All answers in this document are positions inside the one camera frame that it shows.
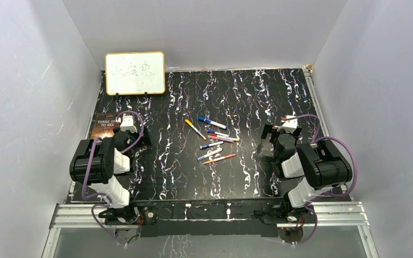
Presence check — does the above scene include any blue capped whiteboard marker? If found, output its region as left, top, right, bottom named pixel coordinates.
left=197, top=116, right=227, bottom=130

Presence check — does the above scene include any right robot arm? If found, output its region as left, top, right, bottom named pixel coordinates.
left=254, top=125, right=354, bottom=223

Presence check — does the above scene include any small framed whiteboard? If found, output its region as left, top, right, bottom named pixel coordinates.
left=105, top=51, right=166, bottom=96

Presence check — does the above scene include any dark blue capped marker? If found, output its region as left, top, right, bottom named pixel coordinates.
left=200, top=141, right=224, bottom=150

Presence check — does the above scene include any brown capped yellow-end marker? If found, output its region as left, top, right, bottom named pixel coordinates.
left=208, top=134, right=240, bottom=142

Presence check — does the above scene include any aluminium front rail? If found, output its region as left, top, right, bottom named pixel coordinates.
left=50, top=202, right=369, bottom=228

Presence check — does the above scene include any pink translucent pen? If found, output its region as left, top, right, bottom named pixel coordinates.
left=207, top=135, right=235, bottom=143

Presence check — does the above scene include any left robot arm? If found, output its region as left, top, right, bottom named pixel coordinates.
left=69, top=127, right=151, bottom=224

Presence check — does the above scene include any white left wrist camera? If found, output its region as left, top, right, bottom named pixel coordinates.
left=120, top=114, right=137, bottom=133

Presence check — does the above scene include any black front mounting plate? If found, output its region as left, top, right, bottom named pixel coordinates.
left=136, top=198, right=286, bottom=237

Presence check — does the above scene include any dark paperback book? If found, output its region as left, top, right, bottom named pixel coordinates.
left=89, top=113, right=117, bottom=139

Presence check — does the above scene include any orange red pen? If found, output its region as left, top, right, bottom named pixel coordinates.
left=202, top=154, right=236, bottom=165

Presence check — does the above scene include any yellow capped marker pen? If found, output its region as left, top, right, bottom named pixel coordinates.
left=185, top=119, right=207, bottom=141

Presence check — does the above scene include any small blue capped marker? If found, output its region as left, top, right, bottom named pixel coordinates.
left=207, top=129, right=229, bottom=138

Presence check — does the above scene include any light blue capped marker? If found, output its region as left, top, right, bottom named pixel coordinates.
left=197, top=148, right=223, bottom=161

